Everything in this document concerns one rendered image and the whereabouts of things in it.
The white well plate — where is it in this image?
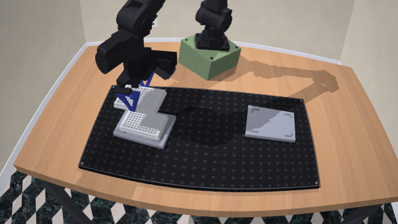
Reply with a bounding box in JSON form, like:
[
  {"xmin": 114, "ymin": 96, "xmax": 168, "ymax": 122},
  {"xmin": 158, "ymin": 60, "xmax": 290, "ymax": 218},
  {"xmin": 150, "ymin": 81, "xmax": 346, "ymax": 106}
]
[
  {"xmin": 114, "ymin": 86, "xmax": 167, "ymax": 116},
  {"xmin": 119, "ymin": 111, "xmax": 169, "ymax": 140}
]

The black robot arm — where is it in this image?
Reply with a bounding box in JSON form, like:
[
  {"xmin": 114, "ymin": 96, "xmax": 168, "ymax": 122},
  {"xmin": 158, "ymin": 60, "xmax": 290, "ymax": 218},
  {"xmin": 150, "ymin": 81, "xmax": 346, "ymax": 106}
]
[{"xmin": 95, "ymin": 0, "xmax": 232, "ymax": 80}]

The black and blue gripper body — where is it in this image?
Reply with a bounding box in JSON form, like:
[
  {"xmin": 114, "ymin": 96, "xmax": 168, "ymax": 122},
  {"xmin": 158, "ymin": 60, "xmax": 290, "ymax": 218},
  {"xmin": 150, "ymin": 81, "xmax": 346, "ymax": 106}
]
[{"xmin": 114, "ymin": 53, "xmax": 152, "ymax": 96}]

